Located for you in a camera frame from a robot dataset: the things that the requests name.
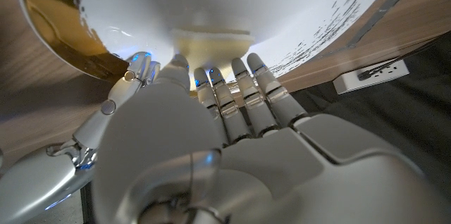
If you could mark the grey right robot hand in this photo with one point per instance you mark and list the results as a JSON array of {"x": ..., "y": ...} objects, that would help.
[{"x": 35, "y": 181}]

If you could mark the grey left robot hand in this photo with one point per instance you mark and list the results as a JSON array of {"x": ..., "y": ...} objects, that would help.
[{"x": 282, "y": 174}]

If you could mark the pale yellow sponge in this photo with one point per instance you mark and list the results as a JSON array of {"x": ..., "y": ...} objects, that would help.
[{"x": 211, "y": 49}]

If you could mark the white paper plate dark rim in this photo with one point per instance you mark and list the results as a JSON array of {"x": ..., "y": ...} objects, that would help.
[{"x": 211, "y": 2}]

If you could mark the white power strip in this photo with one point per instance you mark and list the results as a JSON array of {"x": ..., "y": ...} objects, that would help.
[{"x": 373, "y": 77}]

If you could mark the grey tape outline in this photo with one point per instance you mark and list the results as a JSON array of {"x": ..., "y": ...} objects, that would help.
[{"x": 387, "y": 5}]

